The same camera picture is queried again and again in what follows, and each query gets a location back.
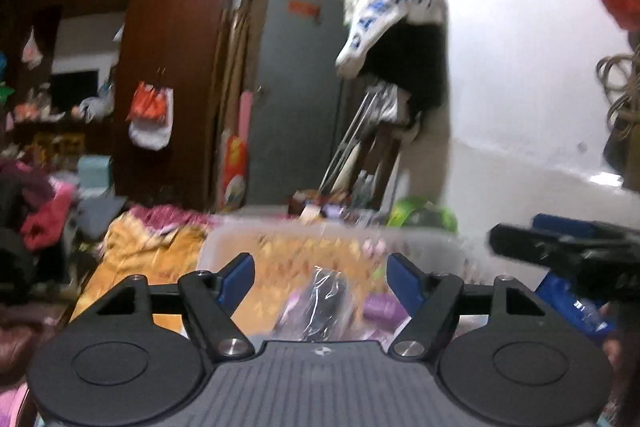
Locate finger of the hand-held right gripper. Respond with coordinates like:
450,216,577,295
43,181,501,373
531,213,622,240
489,223,585,269

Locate black item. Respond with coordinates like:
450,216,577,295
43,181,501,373
277,266,352,344

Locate black television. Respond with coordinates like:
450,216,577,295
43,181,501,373
49,69,99,114

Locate brown wooden wardrobe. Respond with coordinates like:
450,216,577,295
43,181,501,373
0,0,247,210

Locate purple box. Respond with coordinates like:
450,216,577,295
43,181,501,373
362,296,410,330

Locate grey door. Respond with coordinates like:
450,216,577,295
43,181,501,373
244,0,362,210

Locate red printed standing bag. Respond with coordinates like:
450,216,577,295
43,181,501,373
221,133,249,209

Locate yellow cloth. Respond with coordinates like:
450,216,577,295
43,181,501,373
81,211,213,335

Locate white plastic hanging bag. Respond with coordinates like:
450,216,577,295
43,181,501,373
21,27,44,71

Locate clear plastic storage bin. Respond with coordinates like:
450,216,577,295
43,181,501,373
199,226,468,344

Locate teal box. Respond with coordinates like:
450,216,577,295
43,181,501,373
76,154,114,191

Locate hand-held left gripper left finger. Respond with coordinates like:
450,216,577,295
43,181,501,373
69,253,257,364

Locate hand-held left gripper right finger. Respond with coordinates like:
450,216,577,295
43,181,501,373
387,253,557,361

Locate green and white bag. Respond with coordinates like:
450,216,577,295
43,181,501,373
389,196,459,235

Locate coiled ropes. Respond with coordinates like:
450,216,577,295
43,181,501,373
595,53,640,130

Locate blue printed bag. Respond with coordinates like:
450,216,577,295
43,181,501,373
536,271,618,344

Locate metal crutches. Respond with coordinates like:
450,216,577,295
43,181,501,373
319,86,398,195

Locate red cloth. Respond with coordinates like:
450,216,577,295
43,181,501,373
19,186,77,252

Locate pink roll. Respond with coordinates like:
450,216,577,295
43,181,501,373
238,91,254,144

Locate white and black hanging garment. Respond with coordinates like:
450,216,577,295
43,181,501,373
334,0,452,130

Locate red and white hanging bag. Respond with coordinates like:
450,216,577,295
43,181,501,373
125,79,177,152

